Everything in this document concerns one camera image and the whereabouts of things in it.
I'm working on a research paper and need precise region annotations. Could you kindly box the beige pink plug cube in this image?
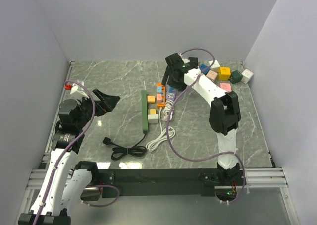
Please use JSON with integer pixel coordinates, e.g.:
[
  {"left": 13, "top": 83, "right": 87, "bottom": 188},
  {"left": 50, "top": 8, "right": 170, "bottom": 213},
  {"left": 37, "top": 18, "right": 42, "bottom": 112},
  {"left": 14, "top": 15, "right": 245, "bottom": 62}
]
[{"left": 206, "top": 70, "right": 218, "bottom": 82}]

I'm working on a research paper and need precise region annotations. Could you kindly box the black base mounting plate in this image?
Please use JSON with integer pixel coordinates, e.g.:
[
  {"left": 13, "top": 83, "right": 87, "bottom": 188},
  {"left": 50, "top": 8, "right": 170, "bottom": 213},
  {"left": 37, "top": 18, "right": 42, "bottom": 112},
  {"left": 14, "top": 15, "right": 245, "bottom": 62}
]
[{"left": 98, "top": 168, "right": 247, "bottom": 198}]

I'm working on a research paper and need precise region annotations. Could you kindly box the dark blue plug cube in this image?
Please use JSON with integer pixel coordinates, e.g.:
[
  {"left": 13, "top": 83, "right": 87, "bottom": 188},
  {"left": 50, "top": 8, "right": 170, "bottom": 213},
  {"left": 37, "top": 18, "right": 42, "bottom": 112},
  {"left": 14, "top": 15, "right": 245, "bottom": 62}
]
[{"left": 199, "top": 64, "right": 210, "bottom": 75}]

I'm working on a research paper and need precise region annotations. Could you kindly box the white plug cube back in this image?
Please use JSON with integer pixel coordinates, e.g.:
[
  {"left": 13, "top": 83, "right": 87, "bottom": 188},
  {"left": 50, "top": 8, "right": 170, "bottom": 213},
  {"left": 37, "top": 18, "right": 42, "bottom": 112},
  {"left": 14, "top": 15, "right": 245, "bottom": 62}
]
[{"left": 209, "top": 60, "right": 220, "bottom": 69}]

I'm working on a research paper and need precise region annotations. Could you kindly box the purple power strip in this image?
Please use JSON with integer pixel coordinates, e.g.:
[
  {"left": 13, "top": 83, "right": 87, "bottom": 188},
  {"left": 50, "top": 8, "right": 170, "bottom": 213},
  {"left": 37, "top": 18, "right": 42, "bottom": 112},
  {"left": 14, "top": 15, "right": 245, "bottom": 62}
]
[{"left": 166, "top": 85, "right": 177, "bottom": 102}]

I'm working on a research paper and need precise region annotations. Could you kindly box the aluminium rail frame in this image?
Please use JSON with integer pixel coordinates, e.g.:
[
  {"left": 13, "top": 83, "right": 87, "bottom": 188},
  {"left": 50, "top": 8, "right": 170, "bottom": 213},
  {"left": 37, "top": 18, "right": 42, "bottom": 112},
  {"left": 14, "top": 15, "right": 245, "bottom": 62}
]
[{"left": 14, "top": 61, "right": 298, "bottom": 225}]

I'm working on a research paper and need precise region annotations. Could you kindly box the yellow plug cube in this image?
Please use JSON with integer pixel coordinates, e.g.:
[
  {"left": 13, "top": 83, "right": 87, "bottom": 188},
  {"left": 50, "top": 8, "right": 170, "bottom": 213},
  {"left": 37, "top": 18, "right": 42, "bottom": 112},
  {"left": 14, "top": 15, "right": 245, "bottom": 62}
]
[{"left": 218, "top": 67, "right": 231, "bottom": 81}]

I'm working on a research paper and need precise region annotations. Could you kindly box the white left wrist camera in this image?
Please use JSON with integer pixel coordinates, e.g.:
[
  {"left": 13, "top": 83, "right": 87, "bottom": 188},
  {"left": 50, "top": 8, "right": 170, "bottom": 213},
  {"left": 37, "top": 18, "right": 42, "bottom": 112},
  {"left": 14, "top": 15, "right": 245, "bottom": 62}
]
[{"left": 64, "top": 83, "right": 89, "bottom": 100}]

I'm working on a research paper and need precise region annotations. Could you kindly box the black power cable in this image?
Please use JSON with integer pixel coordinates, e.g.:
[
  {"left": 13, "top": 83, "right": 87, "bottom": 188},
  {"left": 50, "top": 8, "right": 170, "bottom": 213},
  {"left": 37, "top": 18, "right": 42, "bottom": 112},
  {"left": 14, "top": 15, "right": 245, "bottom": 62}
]
[{"left": 102, "top": 132, "right": 147, "bottom": 161}]

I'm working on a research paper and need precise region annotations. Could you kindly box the white plug cube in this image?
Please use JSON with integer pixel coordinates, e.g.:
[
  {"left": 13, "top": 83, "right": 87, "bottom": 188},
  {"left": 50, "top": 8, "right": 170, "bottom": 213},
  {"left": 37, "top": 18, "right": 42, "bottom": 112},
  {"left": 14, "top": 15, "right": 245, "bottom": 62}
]
[
  {"left": 209, "top": 60, "right": 220, "bottom": 69},
  {"left": 241, "top": 69, "right": 254, "bottom": 84}
]

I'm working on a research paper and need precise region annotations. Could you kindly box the green power strip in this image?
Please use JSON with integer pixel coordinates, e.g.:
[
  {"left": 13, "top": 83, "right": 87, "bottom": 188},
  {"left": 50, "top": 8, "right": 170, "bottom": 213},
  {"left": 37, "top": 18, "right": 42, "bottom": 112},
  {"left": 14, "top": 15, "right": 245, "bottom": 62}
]
[{"left": 141, "top": 90, "right": 149, "bottom": 133}]

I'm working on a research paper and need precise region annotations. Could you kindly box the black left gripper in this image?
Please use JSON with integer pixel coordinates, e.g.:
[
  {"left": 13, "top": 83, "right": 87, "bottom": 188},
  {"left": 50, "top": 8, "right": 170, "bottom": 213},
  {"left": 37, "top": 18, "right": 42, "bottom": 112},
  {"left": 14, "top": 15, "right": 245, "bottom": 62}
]
[{"left": 75, "top": 88, "right": 120, "bottom": 129}]

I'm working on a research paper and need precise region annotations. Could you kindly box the orange power strip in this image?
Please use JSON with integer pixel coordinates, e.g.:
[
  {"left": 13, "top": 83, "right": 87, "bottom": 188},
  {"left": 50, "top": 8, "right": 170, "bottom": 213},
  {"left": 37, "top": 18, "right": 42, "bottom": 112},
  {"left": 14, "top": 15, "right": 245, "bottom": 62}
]
[{"left": 156, "top": 82, "right": 166, "bottom": 109}]

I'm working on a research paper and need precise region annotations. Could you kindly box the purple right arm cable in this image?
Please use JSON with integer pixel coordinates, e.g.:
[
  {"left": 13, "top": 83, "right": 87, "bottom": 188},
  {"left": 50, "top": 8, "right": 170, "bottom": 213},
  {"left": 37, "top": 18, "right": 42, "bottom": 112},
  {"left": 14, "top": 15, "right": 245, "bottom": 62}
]
[{"left": 166, "top": 48, "right": 247, "bottom": 204}]

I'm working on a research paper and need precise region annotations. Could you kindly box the white coiled cable purple strip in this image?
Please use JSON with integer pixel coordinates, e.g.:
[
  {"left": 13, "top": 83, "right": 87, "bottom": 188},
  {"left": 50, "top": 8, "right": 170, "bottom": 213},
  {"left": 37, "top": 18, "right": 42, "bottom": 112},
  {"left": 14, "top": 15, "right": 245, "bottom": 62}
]
[{"left": 161, "top": 100, "right": 174, "bottom": 121}]

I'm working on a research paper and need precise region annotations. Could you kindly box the white plug cube right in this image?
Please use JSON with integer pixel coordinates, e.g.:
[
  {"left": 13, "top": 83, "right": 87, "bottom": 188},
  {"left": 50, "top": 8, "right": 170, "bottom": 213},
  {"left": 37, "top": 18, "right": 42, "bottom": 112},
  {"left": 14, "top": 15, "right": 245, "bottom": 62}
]
[{"left": 241, "top": 69, "right": 254, "bottom": 84}]

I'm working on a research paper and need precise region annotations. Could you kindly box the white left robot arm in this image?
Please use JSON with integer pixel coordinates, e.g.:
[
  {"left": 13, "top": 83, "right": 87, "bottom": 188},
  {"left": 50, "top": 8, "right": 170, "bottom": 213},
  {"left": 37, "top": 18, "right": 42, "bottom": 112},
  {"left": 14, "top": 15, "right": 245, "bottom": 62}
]
[{"left": 18, "top": 89, "right": 120, "bottom": 225}]

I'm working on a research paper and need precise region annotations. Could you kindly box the white plug on strip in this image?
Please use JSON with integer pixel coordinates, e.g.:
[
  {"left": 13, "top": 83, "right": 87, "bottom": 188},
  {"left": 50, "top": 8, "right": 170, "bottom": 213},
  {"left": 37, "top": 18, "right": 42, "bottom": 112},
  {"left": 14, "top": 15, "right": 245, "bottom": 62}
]
[{"left": 148, "top": 114, "right": 159, "bottom": 124}]

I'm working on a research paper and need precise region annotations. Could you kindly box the yellow plug upper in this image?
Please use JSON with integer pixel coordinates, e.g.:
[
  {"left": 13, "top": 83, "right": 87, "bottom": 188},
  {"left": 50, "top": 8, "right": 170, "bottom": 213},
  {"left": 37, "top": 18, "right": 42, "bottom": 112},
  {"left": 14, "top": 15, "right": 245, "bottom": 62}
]
[{"left": 147, "top": 95, "right": 156, "bottom": 104}]

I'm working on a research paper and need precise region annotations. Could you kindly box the dark green plug cube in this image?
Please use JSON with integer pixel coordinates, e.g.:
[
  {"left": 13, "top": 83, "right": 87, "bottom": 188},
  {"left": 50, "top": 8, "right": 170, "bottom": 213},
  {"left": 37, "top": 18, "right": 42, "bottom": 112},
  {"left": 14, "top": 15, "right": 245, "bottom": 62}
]
[{"left": 229, "top": 70, "right": 243, "bottom": 84}]

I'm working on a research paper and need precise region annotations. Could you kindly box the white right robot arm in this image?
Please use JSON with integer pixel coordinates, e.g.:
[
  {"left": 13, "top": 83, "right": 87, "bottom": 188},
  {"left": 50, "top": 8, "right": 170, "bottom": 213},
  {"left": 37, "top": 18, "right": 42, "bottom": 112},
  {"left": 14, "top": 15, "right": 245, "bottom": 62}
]
[{"left": 162, "top": 53, "right": 242, "bottom": 185}]

